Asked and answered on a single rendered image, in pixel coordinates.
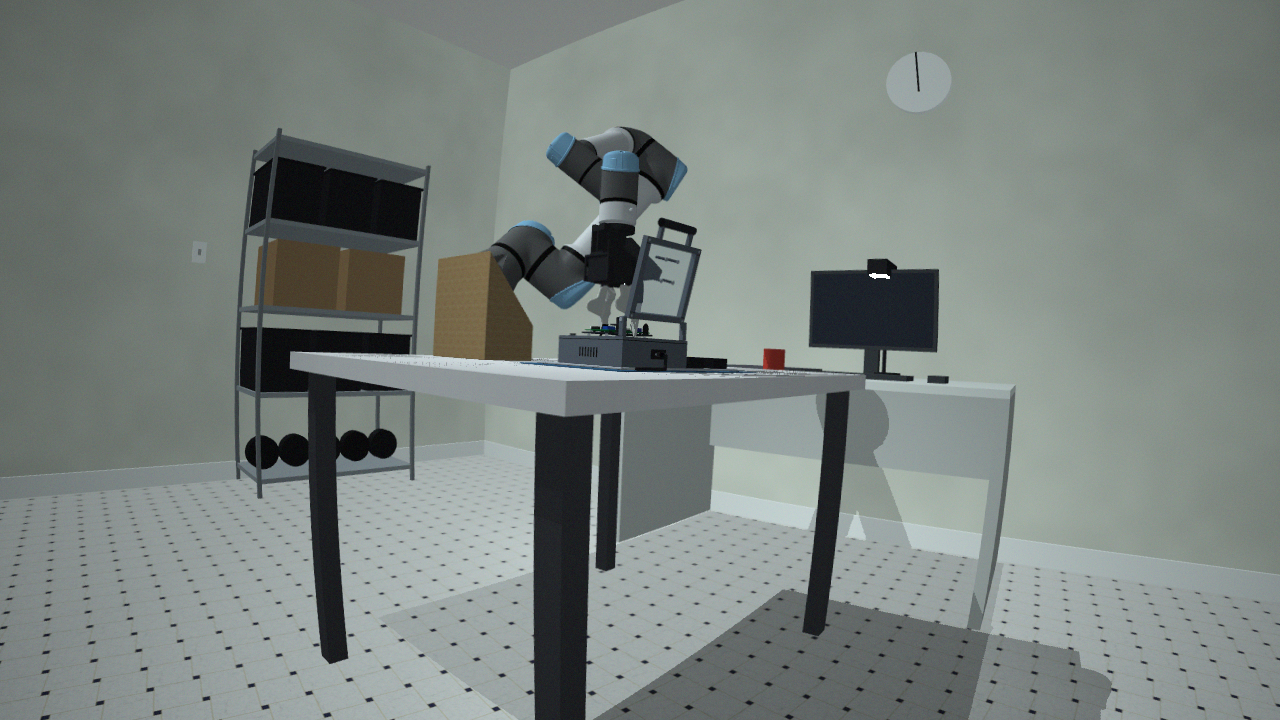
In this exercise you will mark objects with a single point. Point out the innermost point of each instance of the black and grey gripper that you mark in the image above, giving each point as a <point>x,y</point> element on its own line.
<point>613,267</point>

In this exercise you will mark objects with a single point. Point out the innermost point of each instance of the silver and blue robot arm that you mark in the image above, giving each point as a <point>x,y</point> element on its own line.
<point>642,176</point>

